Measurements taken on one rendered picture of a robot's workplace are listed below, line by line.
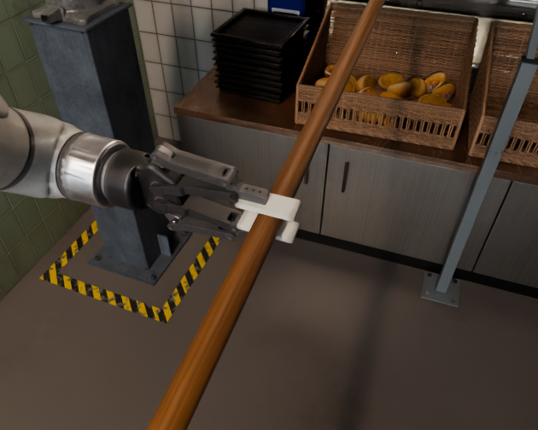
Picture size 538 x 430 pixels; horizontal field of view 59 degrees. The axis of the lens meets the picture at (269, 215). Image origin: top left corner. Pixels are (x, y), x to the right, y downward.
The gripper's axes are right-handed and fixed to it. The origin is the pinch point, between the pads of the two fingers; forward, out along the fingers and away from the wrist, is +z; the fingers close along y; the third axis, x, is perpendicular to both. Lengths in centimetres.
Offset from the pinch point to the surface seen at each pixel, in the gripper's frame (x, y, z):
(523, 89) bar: -92, 29, 39
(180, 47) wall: -149, 69, -99
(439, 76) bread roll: -136, 54, 19
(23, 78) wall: -77, 49, -121
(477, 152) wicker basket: -100, 58, 36
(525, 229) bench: -94, 81, 58
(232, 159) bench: -94, 81, -50
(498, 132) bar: -91, 43, 37
